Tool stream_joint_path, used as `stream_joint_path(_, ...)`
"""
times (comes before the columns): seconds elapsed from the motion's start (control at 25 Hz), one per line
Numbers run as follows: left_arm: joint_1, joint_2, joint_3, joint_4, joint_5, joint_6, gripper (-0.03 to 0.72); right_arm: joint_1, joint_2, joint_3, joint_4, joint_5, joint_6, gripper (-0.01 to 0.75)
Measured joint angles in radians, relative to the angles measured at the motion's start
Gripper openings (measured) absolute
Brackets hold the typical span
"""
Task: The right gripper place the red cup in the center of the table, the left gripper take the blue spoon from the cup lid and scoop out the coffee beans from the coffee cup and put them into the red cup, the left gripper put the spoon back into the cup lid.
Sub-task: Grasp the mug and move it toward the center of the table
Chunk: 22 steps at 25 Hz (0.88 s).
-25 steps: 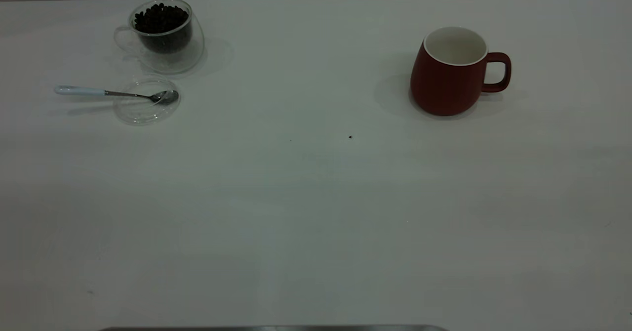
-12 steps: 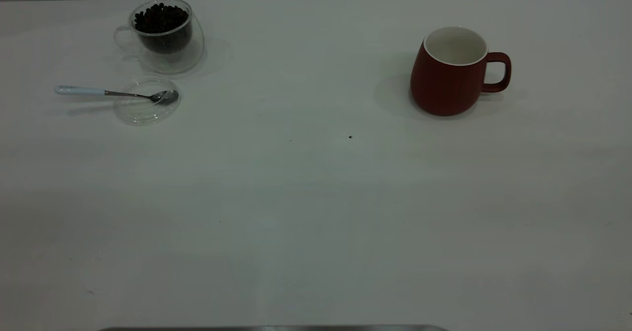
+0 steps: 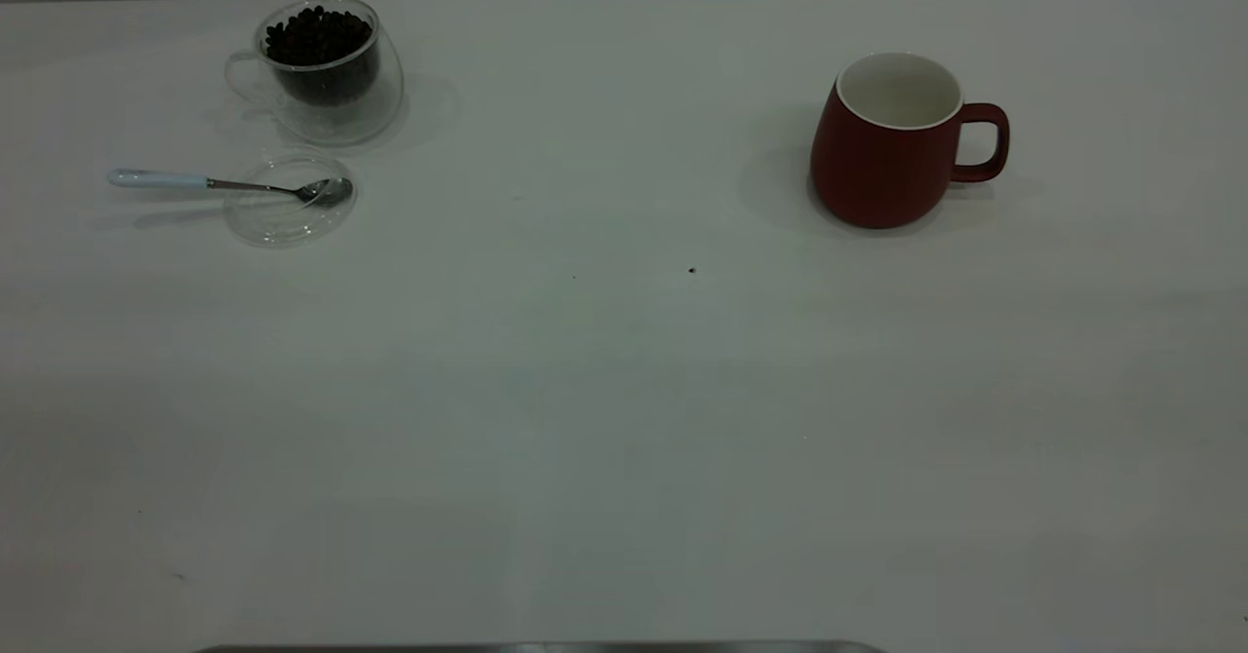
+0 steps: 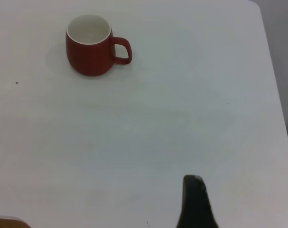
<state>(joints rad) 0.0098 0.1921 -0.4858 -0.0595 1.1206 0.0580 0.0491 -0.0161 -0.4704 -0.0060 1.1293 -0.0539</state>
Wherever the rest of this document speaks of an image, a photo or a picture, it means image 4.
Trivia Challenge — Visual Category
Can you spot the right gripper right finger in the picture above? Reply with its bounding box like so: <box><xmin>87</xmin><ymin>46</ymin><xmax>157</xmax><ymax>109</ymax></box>
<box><xmin>177</xmin><ymin>175</ymin><xmax>220</xmax><ymax>228</ymax></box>

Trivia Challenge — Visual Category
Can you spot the red ceramic mug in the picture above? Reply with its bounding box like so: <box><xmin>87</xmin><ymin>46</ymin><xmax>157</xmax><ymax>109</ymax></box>
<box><xmin>65</xmin><ymin>14</ymin><xmax>133</xmax><ymax>77</ymax></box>

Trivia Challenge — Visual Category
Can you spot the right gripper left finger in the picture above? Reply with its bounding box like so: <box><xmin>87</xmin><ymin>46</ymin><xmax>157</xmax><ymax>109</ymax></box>
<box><xmin>0</xmin><ymin>217</ymin><xmax>31</xmax><ymax>228</ymax></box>

